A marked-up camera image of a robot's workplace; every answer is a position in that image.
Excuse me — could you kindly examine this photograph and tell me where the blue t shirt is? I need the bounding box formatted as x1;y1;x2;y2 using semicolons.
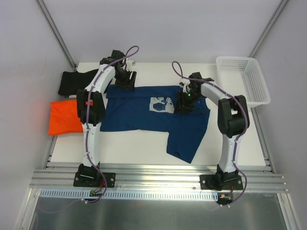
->
100;85;210;163

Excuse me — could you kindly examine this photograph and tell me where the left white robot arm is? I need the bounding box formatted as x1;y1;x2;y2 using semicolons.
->
76;46;139;186

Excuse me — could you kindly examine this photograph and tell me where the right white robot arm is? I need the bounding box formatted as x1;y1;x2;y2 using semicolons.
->
175;72;250;189

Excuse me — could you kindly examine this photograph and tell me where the black folded t shirt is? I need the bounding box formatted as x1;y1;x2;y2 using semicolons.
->
58;69;98;96

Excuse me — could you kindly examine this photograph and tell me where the white plastic basket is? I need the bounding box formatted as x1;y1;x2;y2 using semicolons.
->
216;56;271;107

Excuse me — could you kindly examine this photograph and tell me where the orange folded t shirt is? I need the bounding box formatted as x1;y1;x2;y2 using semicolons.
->
48;99;83;136

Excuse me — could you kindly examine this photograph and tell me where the left corner aluminium profile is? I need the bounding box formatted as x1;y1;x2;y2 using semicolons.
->
35;0;77;70

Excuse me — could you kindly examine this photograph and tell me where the corner aluminium profile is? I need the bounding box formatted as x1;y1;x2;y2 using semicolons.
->
35;0;77;70
248;0;291;58

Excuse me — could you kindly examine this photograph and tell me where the right corner aluminium profile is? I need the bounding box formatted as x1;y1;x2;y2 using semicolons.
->
248;0;291;58

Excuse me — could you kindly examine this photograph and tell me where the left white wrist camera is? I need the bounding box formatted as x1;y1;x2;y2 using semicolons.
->
126;59;135;71

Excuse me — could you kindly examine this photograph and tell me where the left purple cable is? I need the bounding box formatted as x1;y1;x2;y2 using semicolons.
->
85;45;140;168

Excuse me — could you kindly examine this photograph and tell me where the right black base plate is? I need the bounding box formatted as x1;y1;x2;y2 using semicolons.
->
199;174;244;191

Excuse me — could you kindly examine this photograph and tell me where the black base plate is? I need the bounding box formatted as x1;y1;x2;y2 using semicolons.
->
73;172;116;188
199;174;244;191

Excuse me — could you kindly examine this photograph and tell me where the aluminium mounting rail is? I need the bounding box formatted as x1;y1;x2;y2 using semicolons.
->
30;162;290;193

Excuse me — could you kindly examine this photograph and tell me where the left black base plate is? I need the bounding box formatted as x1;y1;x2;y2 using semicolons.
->
73;172;116;188

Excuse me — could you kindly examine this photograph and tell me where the white slotted cable duct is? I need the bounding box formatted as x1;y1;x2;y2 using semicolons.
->
39;189;218;201

